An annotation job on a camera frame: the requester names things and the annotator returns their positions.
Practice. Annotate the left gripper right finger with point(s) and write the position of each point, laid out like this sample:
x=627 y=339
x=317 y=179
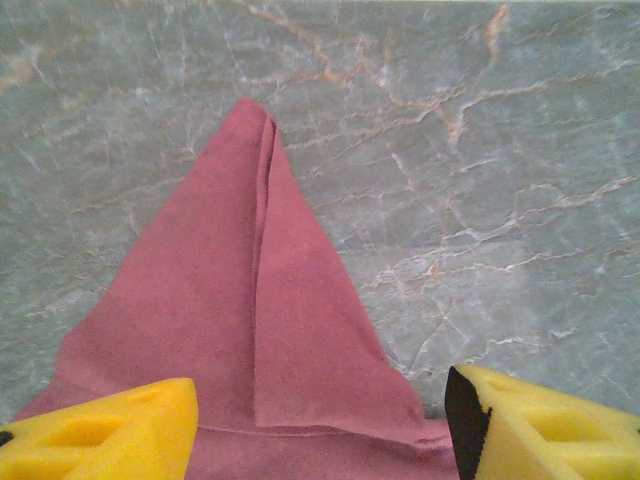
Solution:
x=550 y=435

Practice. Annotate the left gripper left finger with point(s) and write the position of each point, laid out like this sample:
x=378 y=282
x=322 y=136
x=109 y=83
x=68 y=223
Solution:
x=100 y=440

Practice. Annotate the maroon printed t-shirt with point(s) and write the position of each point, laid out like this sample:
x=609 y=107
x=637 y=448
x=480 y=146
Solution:
x=215 y=280

